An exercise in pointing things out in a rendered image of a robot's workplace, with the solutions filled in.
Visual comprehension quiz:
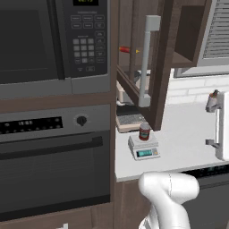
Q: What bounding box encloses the brown tall housing cabinet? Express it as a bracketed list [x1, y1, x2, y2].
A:
[0, 0, 121, 229]

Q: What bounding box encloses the red canned food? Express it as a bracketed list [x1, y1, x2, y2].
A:
[138, 123, 151, 142]

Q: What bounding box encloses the white digital scale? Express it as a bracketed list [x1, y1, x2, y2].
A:
[127, 133, 161, 161]

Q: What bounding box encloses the brown cabinet door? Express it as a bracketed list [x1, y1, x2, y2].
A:
[115, 0, 174, 132]

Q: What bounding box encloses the red item in cabinet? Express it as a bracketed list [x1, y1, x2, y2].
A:
[118, 46, 131, 55]

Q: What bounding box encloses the brown base cabinet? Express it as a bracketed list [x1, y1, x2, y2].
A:
[114, 178, 157, 229]

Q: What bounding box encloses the black oven knob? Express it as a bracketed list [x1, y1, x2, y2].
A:
[75, 114, 89, 127]

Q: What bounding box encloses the grey microwave oven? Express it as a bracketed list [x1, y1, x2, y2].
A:
[0, 0, 112, 100]

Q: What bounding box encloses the grey built-in oven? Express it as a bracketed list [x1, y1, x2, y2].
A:
[0, 104, 112, 223]

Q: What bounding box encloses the black oven door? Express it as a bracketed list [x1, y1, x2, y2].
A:
[0, 130, 112, 222]

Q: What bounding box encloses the white countertop appliance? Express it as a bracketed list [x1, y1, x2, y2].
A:
[219, 90, 229, 162]

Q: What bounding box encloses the black microwave door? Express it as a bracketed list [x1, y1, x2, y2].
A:
[0, 0, 65, 85]

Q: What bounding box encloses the black dishwasher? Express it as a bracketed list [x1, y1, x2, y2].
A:
[180, 163, 229, 229]

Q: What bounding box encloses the window with grey blinds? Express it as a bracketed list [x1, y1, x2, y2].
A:
[174, 0, 229, 79]

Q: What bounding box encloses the grey cabinet door handle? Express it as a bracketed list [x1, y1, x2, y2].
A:
[138, 14, 162, 108]

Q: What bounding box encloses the black oven door handle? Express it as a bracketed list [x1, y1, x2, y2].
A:
[0, 136, 104, 161]

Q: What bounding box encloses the black microwave door handle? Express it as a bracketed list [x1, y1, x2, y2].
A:
[47, 0, 66, 81]

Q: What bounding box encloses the grey appliance handle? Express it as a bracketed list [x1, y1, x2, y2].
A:
[205, 89, 224, 149]

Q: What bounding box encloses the brown wall cabinet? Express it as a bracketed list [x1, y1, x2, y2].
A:
[171, 0, 214, 69]

